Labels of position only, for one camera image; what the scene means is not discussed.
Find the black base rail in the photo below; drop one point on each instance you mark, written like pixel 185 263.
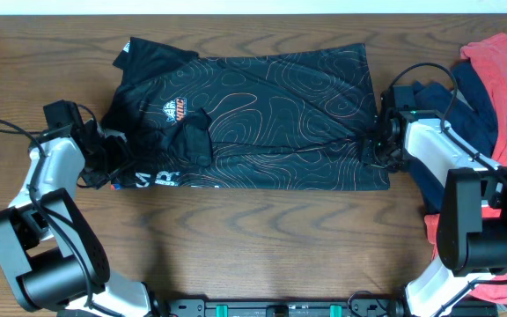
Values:
pixel 359 304

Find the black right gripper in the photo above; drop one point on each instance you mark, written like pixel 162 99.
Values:
pixel 369 142

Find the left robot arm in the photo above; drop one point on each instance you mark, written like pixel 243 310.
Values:
pixel 50 256

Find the black patterned sports jersey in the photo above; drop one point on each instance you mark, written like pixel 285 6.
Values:
pixel 291 121

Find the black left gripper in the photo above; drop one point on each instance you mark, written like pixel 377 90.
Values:
pixel 123 159

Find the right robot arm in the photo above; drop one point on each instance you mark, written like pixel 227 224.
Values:
pixel 471 235

